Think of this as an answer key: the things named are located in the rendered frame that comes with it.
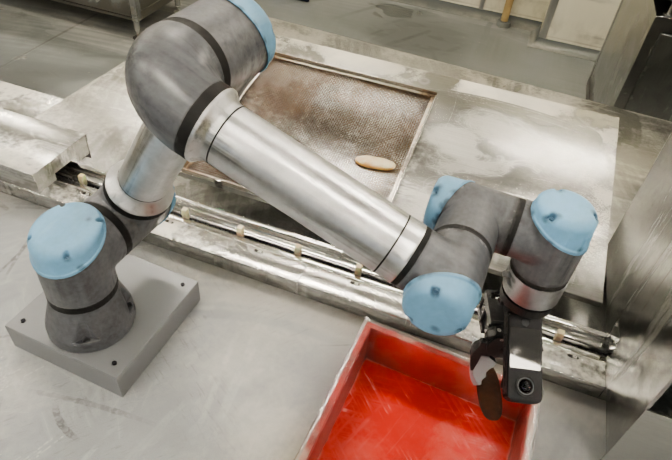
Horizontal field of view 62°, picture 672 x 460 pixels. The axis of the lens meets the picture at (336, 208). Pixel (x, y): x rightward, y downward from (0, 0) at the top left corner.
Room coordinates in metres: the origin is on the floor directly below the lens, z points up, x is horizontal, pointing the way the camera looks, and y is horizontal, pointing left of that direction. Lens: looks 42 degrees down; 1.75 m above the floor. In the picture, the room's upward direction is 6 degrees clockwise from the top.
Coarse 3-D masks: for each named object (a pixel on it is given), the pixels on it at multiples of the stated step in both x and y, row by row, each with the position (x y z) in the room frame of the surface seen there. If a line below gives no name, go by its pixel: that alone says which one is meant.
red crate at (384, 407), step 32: (384, 384) 0.56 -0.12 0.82; (416, 384) 0.57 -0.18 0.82; (352, 416) 0.49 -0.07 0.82; (384, 416) 0.50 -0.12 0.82; (416, 416) 0.51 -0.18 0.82; (448, 416) 0.51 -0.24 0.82; (480, 416) 0.52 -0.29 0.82; (352, 448) 0.44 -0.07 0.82; (384, 448) 0.44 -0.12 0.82; (416, 448) 0.45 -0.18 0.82; (448, 448) 0.45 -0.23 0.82; (480, 448) 0.46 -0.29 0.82
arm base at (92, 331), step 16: (48, 304) 0.56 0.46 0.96; (96, 304) 0.56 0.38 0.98; (112, 304) 0.58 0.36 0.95; (128, 304) 0.63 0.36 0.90; (48, 320) 0.56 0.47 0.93; (64, 320) 0.54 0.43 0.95; (80, 320) 0.55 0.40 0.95; (96, 320) 0.55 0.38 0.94; (112, 320) 0.57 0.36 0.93; (128, 320) 0.59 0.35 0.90; (64, 336) 0.53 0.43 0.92; (80, 336) 0.54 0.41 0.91; (96, 336) 0.54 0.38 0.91; (112, 336) 0.55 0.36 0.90; (80, 352) 0.53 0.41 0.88
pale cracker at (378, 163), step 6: (360, 156) 1.11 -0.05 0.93; (366, 156) 1.11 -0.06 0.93; (372, 156) 1.12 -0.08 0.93; (360, 162) 1.10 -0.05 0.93; (366, 162) 1.09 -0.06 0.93; (372, 162) 1.09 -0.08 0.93; (378, 162) 1.10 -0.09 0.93; (384, 162) 1.10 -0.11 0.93; (390, 162) 1.10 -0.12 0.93; (372, 168) 1.08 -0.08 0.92; (378, 168) 1.08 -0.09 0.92; (384, 168) 1.08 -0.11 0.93; (390, 168) 1.08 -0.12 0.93
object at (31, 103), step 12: (0, 84) 1.44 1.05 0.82; (12, 84) 1.45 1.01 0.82; (0, 96) 1.38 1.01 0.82; (12, 96) 1.39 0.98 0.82; (24, 96) 1.39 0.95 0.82; (36, 96) 1.40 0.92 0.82; (48, 96) 1.41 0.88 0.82; (12, 108) 1.33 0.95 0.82; (24, 108) 1.33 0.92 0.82; (36, 108) 1.34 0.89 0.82; (48, 108) 1.34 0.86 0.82
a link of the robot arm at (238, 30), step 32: (224, 0) 0.68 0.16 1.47; (224, 32) 0.62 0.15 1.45; (256, 32) 0.66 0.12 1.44; (224, 64) 0.59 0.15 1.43; (256, 64) 0.65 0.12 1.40; (128, 160) 0.69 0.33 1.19; (160, 160) 0.66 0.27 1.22; (96, 192) 0.71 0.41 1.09; (128, 192) 0.68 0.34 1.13; (160, 192) 0.69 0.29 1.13; (128, 224) 0.66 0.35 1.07
